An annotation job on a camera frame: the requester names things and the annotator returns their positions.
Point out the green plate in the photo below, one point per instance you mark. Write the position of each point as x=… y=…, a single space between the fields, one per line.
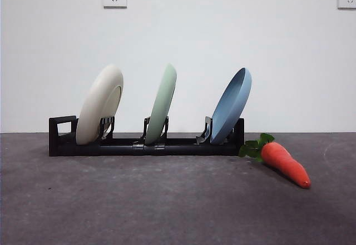
x=162 y=103

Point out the orange carrot with green leaves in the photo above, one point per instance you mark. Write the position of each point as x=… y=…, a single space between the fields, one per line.
x=283 y=160

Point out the blue plate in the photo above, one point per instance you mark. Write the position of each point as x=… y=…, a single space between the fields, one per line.
x=231 y=109

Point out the cream plate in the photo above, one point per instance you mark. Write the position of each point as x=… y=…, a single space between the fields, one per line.
x=94 y=109

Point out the black plate rack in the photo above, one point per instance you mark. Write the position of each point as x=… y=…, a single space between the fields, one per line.
x=83 y=150

